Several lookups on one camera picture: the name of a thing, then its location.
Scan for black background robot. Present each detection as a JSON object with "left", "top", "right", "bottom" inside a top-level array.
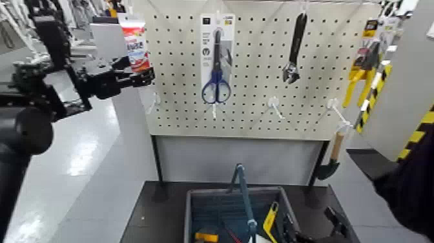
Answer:
[{"left": 23, "top": 0, "right": 68, "bottom": 17}]

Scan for red handled tool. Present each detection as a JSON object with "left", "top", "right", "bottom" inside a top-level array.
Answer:
[{"left": 223, "top": 229, "right": 242, "bottom": 243}]

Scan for red white glue tube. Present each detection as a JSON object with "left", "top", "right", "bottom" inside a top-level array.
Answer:
[{"left": 120, "top": 13, "right": 152, "bottom": 74}]

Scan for blue scissors in white package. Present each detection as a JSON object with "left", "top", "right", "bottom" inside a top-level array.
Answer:
[{"left": 199, "top": 13, "right": 236, "bottom": 105}]

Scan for orange tool in crate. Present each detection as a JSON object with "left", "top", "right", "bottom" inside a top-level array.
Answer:
[{"left": 194, "top": 231, "right": 219, "bottom": 243}]

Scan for black adjustable wrench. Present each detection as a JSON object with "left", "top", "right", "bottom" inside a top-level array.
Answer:
[{"left": 281, "top": 12, "right": 309, "bottom": 85}]

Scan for grey panel under pegboard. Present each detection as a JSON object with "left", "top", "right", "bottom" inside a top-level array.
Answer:
[{"left": 156, "top": 135, "right": 323, "bottom": 186}]

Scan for teal crate handle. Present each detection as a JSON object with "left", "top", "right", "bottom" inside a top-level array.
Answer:
[{"left": 230, "top": 163, "right": 258, "bottom": 243}]

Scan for white partition panel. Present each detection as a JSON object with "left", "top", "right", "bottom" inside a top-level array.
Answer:
[{"left": 89, "top": 23, "right": 160, "bottom": 182}]

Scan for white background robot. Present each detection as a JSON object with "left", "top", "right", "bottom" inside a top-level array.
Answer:
[{"left": 0, "top": 0, "right": 38, "bottom": 63}]

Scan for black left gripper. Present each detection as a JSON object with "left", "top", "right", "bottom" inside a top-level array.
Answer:
[{"left": 72, "top": 56, "right": 156, "bottom": 101}]

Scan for beige pegboard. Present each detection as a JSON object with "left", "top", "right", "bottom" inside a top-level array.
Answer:
[{"left": 130, "top": 0, "right": 382, "bottom": 141}]

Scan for pale column with hazard stripes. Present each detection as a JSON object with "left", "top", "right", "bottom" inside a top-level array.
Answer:
[{"left": 354, "top": 0, "right": 434, "bottom": 162}]

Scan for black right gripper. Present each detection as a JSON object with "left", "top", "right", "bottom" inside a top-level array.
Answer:
[{"left": 282, "top": 206, "right": 350, "bottom": 243}]

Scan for black pegboard stand post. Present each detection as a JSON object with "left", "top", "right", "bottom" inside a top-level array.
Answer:
[
  {"left": 306, "top": 140, "right": 331, "bottom": 191},
  {"left": 150, "top": 135, "right": 164, "bottom": 185}
]

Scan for yellow black tool package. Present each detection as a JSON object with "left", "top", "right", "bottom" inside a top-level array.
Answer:
[{"left": 362, "top": 19, "right": 379, "bottom": 39}]

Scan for grey crate with teal inside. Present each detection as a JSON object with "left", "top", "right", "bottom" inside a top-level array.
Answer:
[{"left": 183, "top": 185, "right": 306, "bottom": 243}]

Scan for yellow handled pliers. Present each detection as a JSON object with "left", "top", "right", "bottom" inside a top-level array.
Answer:
[{"left": 342, "top": 40, "right": 381, "bottom": 109}]

